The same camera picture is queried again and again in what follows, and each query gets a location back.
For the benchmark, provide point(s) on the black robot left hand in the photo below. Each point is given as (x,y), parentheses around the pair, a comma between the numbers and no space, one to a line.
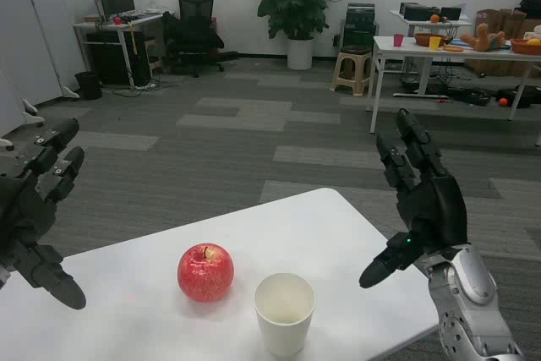
(25,209)

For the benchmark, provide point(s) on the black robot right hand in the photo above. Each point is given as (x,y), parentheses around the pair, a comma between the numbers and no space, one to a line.
(439,213)

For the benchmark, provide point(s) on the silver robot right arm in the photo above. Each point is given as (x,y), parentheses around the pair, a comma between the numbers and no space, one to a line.
(469,289)

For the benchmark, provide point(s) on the black trash bin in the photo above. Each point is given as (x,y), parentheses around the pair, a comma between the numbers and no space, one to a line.
(89,85)

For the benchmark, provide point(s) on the white table with toys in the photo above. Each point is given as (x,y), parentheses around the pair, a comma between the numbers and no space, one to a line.
(406,51)

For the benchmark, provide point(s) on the white room partition panel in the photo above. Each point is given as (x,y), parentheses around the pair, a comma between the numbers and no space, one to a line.
(25,39)

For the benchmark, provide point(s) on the yellow cup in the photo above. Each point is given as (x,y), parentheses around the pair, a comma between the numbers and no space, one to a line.
(435,43)

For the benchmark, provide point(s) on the beige plastic stool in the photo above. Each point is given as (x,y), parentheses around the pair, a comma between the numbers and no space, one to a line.
(353,65)

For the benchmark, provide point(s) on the black computer tower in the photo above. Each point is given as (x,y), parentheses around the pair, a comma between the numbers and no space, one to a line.
(110,58)

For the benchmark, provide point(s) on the orange woven basket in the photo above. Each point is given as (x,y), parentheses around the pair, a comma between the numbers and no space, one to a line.
(524,46)
(424,39)

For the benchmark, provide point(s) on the pink cup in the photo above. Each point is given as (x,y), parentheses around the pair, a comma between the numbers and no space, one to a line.
(398,40)

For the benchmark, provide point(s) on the orange plush toy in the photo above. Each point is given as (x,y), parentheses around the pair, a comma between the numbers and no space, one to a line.
(482,37)

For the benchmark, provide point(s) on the white side table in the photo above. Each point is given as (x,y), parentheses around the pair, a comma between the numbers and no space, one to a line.
(418,23)

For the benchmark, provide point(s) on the red apple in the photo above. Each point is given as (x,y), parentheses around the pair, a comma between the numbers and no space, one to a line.
(206,274)

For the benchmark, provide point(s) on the white paper cup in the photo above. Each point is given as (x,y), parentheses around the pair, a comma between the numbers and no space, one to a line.
(284,327)

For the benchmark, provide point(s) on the brown paper bags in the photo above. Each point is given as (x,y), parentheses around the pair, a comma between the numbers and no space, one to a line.
(501,20)

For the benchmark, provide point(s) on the black stacked equipment cases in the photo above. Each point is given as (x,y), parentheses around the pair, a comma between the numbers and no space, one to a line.
(359,25)

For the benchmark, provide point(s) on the white office desk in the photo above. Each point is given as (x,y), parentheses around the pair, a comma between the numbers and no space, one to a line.
(122,25)

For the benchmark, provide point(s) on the white plant pot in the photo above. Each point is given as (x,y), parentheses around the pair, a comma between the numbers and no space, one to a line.
(300,54)

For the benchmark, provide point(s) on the black office chair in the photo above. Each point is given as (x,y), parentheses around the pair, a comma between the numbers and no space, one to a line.
(194,18)

